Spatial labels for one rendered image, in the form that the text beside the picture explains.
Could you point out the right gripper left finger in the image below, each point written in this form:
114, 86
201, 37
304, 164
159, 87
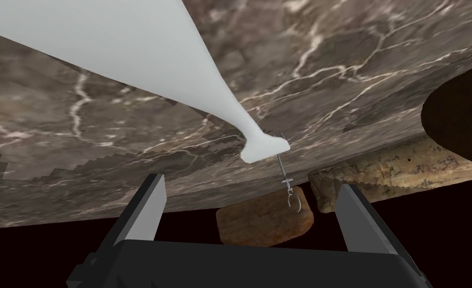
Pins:
144, 218

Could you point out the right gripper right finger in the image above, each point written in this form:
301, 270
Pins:
358, 228

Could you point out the tan flat bread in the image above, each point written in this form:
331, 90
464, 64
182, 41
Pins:
400, 170

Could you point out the thin silver metal utensil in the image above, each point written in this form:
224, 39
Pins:
287, 182

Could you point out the brown bread loaf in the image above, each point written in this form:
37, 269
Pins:
260, 222

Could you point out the dark round bowl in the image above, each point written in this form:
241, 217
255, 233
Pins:
464, 116

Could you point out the white flared utensil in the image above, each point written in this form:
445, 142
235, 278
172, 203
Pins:
140, 52

